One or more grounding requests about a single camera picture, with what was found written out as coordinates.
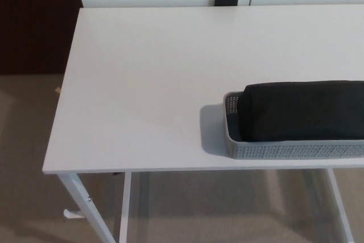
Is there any white table side hook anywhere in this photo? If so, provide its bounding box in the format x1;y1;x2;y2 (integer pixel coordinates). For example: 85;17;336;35
63;209;86;221

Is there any white table with metal legs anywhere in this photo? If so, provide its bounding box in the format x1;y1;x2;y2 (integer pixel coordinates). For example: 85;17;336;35
42;3;364;243

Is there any black fabric pencil case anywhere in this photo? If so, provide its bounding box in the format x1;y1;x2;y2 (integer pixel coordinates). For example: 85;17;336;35
241;80;364;144

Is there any grey perforated plastic basket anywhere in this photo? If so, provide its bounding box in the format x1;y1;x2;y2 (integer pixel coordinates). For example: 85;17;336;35
222;90;364;160

